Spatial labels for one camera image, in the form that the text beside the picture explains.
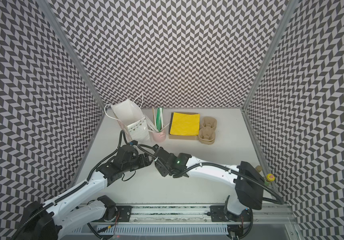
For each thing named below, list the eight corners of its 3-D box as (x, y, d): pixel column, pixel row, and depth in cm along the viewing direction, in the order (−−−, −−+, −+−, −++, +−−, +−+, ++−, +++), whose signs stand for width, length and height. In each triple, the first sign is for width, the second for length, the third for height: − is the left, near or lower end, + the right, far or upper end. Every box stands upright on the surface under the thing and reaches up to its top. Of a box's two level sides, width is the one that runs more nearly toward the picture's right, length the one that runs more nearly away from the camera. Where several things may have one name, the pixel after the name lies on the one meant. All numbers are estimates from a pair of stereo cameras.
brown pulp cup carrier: (197, 144, 100) (198, 138, 94) (202, 121, 113) (203, 114, 107) (211, 148, 98) (214, 142, 92) (215, 124, 111) (217, 117, 105)
